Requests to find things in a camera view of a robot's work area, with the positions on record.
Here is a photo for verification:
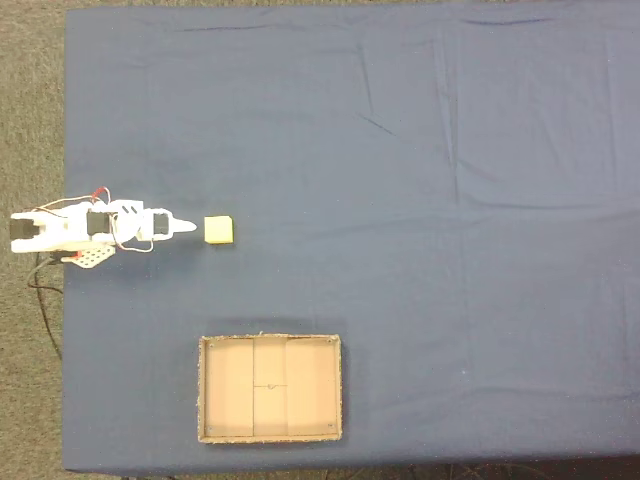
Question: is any yellow block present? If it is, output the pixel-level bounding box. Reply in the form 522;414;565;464
203;215;235;247

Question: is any shallow cardboard box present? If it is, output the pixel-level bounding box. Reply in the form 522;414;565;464
196;332;345;445

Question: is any blue table cloth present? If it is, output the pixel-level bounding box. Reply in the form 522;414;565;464
61;5;640;474

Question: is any thin white wire loop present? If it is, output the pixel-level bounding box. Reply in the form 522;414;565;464
110;214;156;254

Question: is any red and white wire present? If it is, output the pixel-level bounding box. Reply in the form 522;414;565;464
33;186;113;214

